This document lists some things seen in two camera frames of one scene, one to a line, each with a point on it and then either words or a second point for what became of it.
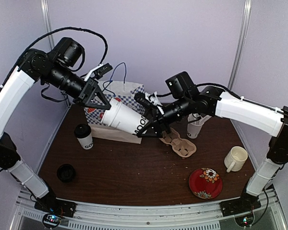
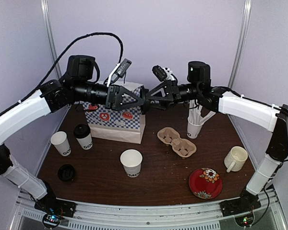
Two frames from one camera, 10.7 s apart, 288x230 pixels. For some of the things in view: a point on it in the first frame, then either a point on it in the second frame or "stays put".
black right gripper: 155,123 -> 172,92
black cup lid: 66,173 stays put
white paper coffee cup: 87,143 stays put
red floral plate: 205,183 stays put
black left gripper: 87,93 -> 111,104
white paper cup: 122,116 -> 59,139
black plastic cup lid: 82,131 stays put
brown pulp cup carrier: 183,147 stays put
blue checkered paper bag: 126,92 stays put
